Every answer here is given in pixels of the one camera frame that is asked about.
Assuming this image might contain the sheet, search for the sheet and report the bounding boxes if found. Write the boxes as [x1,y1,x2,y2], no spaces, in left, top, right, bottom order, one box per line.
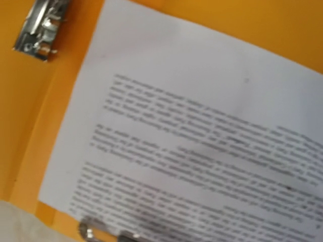
[38,1,322,241]

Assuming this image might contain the orange book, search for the orange book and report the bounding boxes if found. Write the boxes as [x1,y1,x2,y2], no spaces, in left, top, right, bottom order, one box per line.
[1,1,322,241]

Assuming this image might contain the orange folder edge clip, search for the orange folder edge clip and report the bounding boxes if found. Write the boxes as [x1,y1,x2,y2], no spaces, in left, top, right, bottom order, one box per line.
[78,217,147,242]

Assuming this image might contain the orange folder centre clip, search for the orange folder centre clip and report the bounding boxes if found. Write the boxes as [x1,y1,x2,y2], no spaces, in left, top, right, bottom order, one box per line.
[13,0,70,62]

